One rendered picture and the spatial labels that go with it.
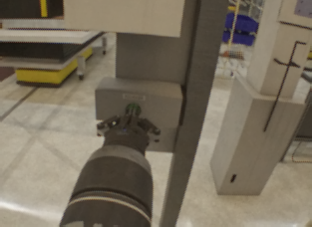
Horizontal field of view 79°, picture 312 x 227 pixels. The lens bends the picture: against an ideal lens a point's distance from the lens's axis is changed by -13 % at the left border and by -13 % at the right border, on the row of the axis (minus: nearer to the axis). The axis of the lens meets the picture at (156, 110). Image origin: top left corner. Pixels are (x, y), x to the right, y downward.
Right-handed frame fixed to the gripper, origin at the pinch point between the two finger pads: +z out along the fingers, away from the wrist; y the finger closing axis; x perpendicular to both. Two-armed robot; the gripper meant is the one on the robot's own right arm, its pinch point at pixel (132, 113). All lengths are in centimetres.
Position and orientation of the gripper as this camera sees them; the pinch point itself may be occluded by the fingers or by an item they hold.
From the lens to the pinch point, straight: 47.2
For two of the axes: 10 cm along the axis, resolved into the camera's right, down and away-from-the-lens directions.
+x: -0.9, 8.6, 4.9
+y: -10.0, -0.9, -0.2
